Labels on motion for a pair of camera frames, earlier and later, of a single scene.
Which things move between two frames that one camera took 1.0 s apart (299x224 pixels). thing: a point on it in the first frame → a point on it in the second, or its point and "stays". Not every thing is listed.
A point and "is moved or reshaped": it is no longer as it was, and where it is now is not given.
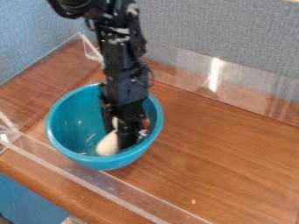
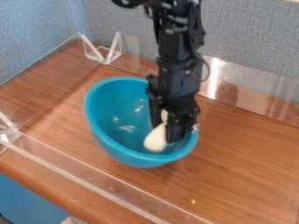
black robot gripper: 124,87 → 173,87
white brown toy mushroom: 107,143 → 155,139
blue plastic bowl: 78,124 is moved or reshaped
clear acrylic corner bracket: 90,51 stays
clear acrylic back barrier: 258,89 stays
